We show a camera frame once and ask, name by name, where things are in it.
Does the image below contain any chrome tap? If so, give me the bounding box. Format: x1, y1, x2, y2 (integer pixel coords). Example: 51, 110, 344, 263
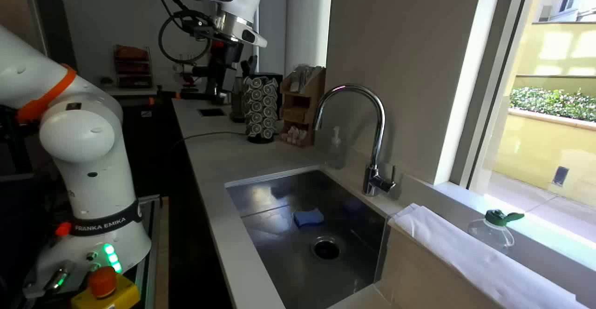
312, 84, 398, 197

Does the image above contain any chrome tap lever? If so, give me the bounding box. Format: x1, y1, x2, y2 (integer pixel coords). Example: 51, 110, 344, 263
372, 165, 398, 194

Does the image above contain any black coffee machine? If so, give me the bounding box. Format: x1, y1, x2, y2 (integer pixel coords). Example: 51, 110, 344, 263
179, 62, 239, 106

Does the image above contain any coffee pod carousel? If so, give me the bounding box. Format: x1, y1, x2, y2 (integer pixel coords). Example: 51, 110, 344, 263
242, 75, 279, 144

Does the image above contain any wooden tea organizer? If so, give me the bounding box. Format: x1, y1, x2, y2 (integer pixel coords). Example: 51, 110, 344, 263
279, 65, 326, 148

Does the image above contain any clear soap dispenser bottle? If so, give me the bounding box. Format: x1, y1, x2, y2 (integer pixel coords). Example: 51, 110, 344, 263
326, 126, 348, 170

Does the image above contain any blue sponge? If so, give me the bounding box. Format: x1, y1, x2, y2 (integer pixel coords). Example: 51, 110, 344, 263
293, 208, 325, 228

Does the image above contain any steel sink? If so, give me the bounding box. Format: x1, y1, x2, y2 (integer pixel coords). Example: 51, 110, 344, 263
225, 168, 390, 309

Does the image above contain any yellow emergency stop button box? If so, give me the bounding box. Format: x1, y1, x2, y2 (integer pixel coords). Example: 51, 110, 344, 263
71, 266, 141, 309

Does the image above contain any white cloth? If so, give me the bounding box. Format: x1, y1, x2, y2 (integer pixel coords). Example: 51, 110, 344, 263
393, 203, 590, 309

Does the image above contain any clear bottle with green cap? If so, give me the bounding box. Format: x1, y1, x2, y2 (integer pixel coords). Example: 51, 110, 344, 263
467, 209, 526, 254

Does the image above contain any window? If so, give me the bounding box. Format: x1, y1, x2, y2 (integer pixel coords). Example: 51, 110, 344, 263
459, 0, 596, 247

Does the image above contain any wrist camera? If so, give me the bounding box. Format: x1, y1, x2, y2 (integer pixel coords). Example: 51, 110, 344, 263
181, 19, 216, 40

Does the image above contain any black cable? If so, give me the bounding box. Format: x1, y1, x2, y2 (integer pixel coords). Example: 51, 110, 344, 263
169, 131, 248, 161

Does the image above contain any wire rack shelf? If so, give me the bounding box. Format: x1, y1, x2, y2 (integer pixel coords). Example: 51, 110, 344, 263
113, 44, 154, 90

